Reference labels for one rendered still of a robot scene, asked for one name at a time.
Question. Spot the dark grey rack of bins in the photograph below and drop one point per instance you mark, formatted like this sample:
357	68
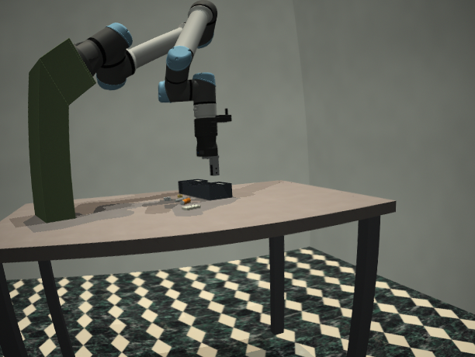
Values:
205	190

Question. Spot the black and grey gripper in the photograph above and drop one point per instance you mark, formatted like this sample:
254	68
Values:
206	133

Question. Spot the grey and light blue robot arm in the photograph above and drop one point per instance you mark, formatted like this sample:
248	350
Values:
106	54

